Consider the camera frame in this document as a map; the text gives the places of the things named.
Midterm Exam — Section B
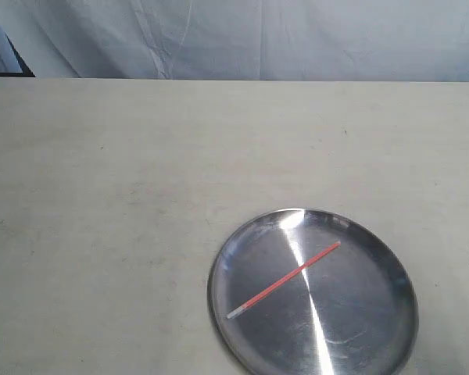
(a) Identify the white backdrop cloth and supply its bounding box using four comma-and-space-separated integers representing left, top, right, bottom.
0, 1, 469, 81

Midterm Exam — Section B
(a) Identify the round silver metal plate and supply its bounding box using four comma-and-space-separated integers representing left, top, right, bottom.
207, 208, 418, 374

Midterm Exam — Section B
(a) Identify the thin red plastic stick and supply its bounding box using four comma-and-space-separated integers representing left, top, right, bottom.
226, 241, 341, 320

